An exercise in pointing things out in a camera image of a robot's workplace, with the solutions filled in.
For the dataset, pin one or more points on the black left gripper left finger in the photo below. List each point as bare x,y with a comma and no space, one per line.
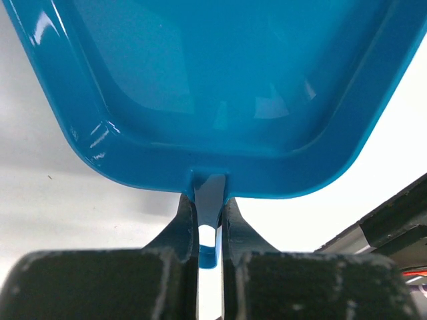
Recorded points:
181,234

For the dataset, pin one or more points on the blue plastic dustpan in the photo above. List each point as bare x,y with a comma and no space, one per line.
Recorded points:
260,99

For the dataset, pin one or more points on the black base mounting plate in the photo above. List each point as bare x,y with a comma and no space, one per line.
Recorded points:
396,229

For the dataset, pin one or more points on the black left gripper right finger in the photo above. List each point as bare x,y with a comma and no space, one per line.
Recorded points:
238,236

